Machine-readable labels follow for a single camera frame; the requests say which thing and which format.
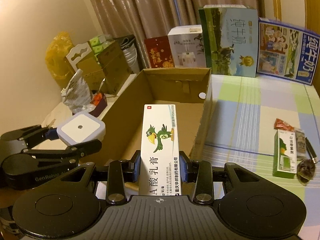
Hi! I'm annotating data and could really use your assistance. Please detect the white square night light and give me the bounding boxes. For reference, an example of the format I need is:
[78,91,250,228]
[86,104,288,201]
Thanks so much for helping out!
[56,112,106,146]

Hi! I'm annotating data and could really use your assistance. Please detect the white parrot ointment box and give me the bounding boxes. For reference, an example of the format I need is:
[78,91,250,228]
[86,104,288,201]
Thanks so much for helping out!
[139,104,181,196]

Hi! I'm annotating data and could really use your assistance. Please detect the green white medicine box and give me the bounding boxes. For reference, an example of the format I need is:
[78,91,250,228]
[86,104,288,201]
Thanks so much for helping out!
[273,129,297,179]

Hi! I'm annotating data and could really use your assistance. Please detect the purple velvet scrunchie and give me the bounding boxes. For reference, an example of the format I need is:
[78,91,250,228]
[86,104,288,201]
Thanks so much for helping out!
[297,159,316,184]

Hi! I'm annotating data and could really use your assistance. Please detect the clear snack packet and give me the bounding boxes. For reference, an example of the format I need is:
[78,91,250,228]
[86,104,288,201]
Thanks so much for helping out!
[294,128,306,158]

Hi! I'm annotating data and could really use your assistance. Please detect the dark red wooden tray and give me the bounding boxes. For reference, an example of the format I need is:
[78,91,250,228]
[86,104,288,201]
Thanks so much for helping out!
[87,92,107,117]

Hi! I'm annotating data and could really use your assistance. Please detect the white silver foil bag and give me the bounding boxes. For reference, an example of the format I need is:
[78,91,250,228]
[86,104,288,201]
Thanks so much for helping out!
[61,69,92,114]

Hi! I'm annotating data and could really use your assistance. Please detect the yellow plastic bag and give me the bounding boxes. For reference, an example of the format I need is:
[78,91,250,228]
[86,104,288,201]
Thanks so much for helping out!
[45,31,75,90]

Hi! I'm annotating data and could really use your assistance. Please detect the brown cardboard carton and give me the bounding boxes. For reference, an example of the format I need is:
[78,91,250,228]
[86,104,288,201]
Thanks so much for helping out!
[66,41,131,94]

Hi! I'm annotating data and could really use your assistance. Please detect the brown cardboard box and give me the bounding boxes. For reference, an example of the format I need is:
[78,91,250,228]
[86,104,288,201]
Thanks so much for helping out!
[80,67,213,193]

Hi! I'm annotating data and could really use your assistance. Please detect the checkered bed sheet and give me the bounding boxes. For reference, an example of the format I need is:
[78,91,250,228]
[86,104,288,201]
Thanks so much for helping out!
[94,74,320,240]

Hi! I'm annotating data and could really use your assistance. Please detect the red snack packet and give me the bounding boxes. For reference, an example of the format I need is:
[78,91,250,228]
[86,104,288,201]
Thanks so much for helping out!
[273,118,295,132]

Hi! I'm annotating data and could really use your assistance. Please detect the green tissue packs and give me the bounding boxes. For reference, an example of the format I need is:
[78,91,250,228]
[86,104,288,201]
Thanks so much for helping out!
[89,34,114,55]

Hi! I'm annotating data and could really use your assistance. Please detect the white plastic bag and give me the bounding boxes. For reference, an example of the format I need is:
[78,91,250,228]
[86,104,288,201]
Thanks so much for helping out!
[115,34,140,74]

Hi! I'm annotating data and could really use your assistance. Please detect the black lighter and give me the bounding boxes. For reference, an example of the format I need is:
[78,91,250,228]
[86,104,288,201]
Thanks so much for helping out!
[305,137,318,164]

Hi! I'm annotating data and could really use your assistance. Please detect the red gift box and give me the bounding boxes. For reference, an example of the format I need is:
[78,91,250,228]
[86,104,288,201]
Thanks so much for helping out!
[144,36,175,68]

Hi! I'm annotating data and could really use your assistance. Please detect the white humidifier box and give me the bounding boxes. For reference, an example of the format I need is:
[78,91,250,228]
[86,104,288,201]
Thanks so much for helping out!
[168,24,206,68]

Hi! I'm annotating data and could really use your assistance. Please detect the green milk carton box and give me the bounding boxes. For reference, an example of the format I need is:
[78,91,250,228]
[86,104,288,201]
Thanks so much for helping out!
[199,4,259,77]

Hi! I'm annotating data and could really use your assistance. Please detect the blue milk carton box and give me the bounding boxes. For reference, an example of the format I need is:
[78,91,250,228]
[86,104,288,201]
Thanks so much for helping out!
[257,18,319,85]

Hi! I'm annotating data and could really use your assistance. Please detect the brown curtain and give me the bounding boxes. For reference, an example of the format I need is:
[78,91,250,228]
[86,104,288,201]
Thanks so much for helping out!
[90,0,259,68]

